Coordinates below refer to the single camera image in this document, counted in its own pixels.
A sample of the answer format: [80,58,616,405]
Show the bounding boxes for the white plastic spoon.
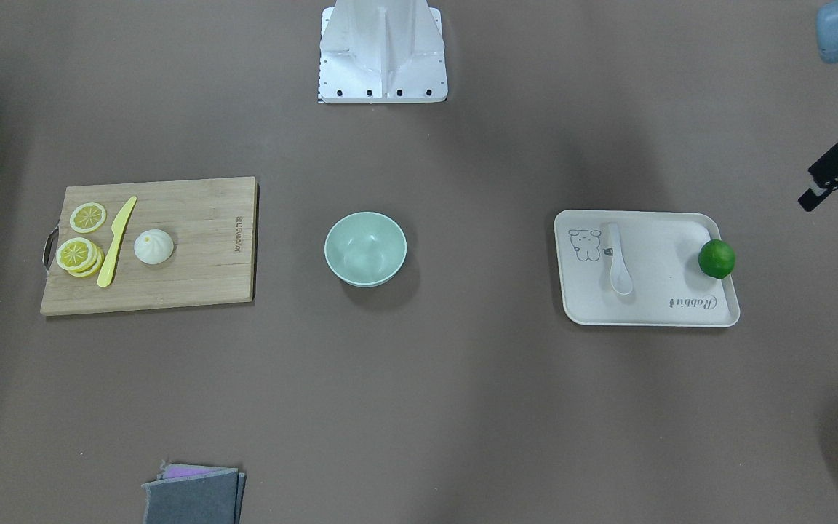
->
[607,222,633,296]

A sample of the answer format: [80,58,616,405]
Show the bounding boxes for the mint green bowl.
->
[324,211,408,288]

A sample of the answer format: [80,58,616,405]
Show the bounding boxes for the white steamed bun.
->
[133,229,175,266]

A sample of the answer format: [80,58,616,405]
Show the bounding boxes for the green lime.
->
[698,238,736,279]

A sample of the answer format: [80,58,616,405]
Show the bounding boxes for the cream rabbit tray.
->
[554,210,741,328]

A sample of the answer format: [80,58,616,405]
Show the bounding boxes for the wooden cutting board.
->
[40,177,258,317]

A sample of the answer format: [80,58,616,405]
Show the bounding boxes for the yellow plastic knife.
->
[97,195,137,288]

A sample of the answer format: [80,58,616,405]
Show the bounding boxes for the grey folded cloth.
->
[143,462,246,523]

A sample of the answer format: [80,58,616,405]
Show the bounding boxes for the lemon slice single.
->
[69,202,108,234]

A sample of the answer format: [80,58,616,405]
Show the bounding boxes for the lemon slice stack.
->
[55,237,105,278]

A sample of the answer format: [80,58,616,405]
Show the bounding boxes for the white pedestal column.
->
[317,1,449,104]

